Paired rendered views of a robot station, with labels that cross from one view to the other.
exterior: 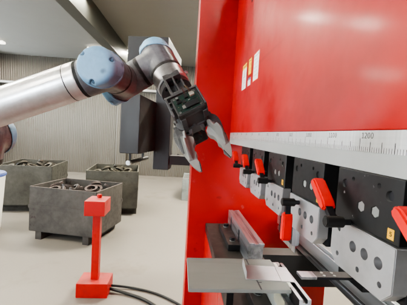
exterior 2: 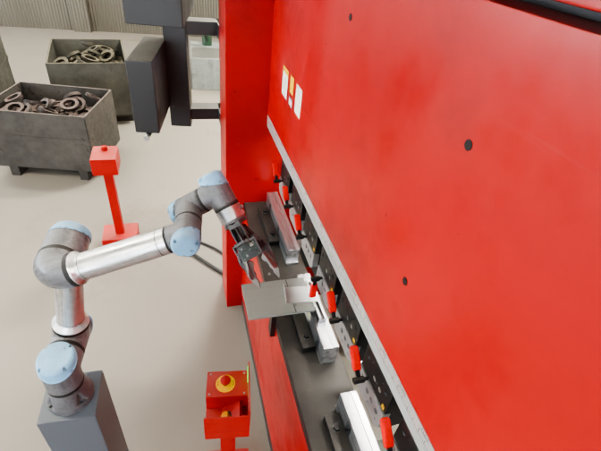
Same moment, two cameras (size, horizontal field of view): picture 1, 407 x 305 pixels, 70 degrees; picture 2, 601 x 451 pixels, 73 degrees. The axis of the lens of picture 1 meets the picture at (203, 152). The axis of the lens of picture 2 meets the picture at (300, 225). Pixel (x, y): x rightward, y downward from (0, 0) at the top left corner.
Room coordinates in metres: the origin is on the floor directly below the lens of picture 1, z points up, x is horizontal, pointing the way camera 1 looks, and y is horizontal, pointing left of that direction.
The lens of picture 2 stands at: (-0.30, 0.13, 2.20)
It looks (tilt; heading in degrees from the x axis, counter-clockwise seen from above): 37 degrees down; 345
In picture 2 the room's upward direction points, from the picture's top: 8 degrees clockwise
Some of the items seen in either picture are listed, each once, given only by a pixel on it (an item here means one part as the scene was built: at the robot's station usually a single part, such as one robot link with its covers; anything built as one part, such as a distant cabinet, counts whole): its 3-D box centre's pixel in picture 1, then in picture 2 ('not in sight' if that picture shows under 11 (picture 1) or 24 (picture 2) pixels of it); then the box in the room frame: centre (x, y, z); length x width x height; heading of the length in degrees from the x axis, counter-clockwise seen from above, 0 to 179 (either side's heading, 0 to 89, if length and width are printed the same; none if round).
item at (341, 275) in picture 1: (343, 273); not in sight; (0.81, -0.42, 1.01); 0.26 x 0.12 x 0.05; 95
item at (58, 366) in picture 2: not in sight; (60, 366); (0.60, 0.64, 0.94); 0.13 x 0.12 x 0.14; 178
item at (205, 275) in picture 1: (234, 273); (277, 297); (0.79, -0.11, 1.00); 0.26 x 0.18 x 0.01; 95
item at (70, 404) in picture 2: not in sight; (68, 387); (0.59, 0.65, 0.82); 0.15 x 0.15 x 0.10
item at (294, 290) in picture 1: (289, 284); (315, 301); (0.77, -0.26, 0.99); 0.20 x 0.03 x 0.03; 5
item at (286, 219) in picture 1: (289, 219); (315, 286); (0.64, -0.20, 1.20); 0.04 x 0.02 x 0.10; 95
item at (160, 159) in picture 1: (155, 111); (167, 61); (2.02, 0.35, 1.52); 0.51 x 0.25 x 0.85; 176
